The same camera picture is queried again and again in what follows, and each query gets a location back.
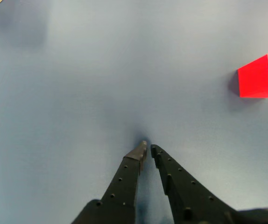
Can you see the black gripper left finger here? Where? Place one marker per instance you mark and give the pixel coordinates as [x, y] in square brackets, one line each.
[122, 186]

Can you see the blue-grey table mat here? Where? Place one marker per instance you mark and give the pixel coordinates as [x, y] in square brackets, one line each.
[78, 70]

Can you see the red cube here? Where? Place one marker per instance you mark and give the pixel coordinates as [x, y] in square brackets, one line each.
[255, 79]

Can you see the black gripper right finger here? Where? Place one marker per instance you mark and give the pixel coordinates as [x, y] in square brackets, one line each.
[185, 198]

